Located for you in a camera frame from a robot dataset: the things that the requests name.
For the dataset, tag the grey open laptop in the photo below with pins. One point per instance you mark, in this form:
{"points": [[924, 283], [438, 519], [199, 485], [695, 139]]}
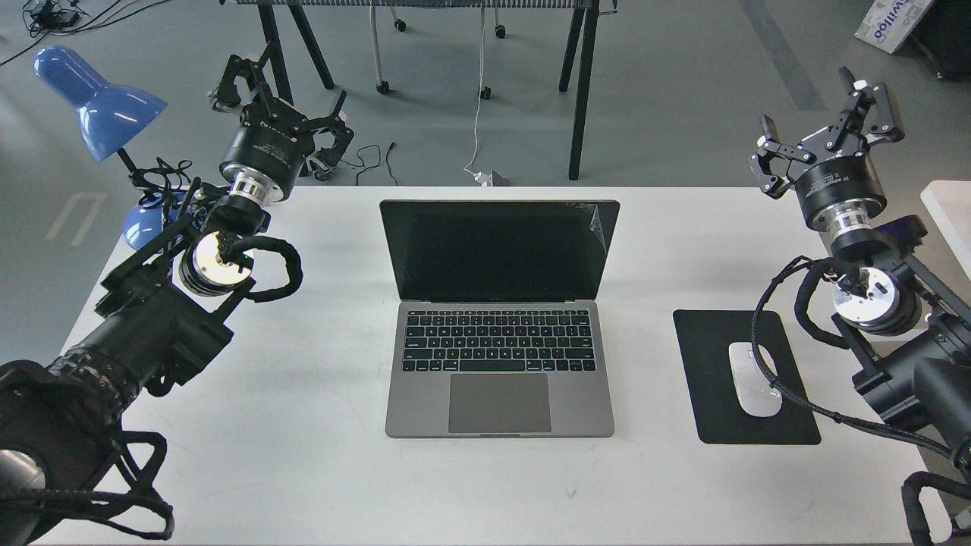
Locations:
{"points": [[498, 328]]}

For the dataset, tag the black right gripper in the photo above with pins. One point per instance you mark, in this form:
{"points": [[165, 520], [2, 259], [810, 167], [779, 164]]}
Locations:
{"points": [[871, 117]]}

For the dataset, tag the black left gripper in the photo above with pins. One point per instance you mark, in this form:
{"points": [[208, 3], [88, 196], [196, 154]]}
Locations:
{"points": [[264, 152]]}

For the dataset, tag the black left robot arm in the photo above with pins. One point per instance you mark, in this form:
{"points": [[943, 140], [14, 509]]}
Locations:
{"points": [[65, 453]]}

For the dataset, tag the white computer mouse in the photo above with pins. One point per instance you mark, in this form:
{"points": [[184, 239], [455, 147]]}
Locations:
{"points": [[753, 391]]}

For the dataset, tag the white power adapter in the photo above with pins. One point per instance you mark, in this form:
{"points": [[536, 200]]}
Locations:
{"points": [[490, 179]]}

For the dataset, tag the black mouse pad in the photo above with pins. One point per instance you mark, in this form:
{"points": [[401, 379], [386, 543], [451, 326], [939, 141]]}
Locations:
{"points": [[704, 337]]}

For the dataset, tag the cardboard box with print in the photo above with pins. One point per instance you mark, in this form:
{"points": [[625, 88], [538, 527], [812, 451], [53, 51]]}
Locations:
{"points": [[887, 24]]}

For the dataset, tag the white side table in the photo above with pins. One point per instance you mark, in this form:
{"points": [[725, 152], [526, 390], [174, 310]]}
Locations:
{"points": [[948, 201]]}

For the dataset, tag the blue desk lamp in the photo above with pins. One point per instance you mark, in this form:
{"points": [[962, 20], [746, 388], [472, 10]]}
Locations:
{"points": [[109, 116]]}

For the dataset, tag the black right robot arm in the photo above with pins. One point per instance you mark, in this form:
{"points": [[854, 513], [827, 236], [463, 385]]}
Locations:
{"points": [[872, 296]]}

